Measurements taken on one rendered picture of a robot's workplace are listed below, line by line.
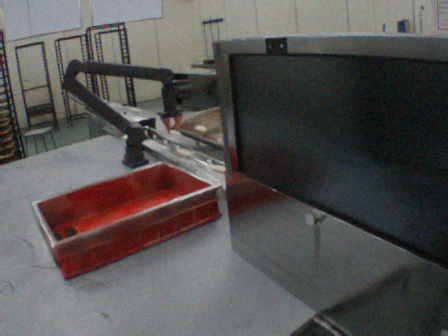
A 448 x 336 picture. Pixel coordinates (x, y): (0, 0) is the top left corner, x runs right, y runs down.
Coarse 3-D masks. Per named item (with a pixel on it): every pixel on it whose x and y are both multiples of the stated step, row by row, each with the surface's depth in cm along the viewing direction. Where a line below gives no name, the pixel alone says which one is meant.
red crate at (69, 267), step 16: (160, 192) 124; (112, 208) 115; (128, 208) 114; (144, 208) 113; (208, 208) 100; (80, 224) 106; (96, 224) 105; (176, 224) 95; (192, 224) 98; (128, 240) 87; (144, 240) 90; (160, 240) 92; (96, 256) 83; (112, 256) 86; (64, 272) 80; (80, 272) 80
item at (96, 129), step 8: (144, 112) 278; (88, 120) 294; (160, 120) 243; (96, 128) 270; (104, 128) 239; (96, 136) 278; (320, 320) 61; (312, 328) 66; (320, 328) 63; (328, 328) 59; (336, 328) 59
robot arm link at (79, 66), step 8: (72, 64) 133; (80, 64) 134; (88, 64) 137; (96, 64) 139; (104, 64) 140; (112, 64) 141; (120, 64) 143; (128, 64) 144; (88, 72) 138; (96, 72) 140; (104, 72) 141; (112, 72) 142; (120, 72) 143; (128, 72) 144; (136, 72) 145; (144, 72) 146; (152, 72) 146; (160, 72) 147; (152, 80) 147; (160, 80) 148
